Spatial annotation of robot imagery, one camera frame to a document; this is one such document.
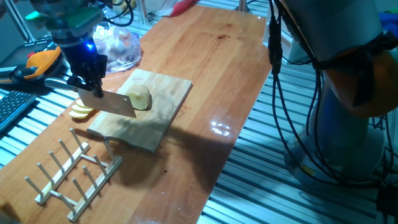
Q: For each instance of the aluminium frame strut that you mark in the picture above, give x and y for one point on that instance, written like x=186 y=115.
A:
x=243 y=5
x=18 y=20

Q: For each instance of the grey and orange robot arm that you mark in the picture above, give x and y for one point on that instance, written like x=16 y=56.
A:
x=342 y=31

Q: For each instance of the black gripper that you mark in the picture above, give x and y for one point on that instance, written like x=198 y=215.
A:
x=79 y=60

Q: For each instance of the clear plastic bag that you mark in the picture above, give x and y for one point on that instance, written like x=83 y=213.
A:
x=121 y=46

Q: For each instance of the black computer keyboard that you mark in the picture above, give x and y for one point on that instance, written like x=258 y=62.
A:
x=14 y=107

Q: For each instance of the wooden peg dish rack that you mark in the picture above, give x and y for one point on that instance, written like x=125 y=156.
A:
x=93 y=189

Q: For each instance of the wooden cutting board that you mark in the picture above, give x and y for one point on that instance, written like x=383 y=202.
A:
x=161 y=105

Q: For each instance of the green wrist mount plate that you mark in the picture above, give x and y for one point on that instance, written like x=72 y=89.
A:
x=84 y=17

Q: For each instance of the white shopping bag red print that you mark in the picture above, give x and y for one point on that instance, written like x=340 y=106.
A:
x=183 y=6

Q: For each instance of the halved potato chunk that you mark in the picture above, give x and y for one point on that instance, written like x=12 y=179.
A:
x=143 y=98

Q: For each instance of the orange and grey teach pendant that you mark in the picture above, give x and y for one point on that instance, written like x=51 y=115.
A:
x=43 y=62

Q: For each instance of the blue plastic bag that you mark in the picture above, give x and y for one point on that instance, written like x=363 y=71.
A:
x=388 y=21

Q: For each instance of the steel cleaver knife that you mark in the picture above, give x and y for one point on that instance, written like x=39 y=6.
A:
x=115 y=104

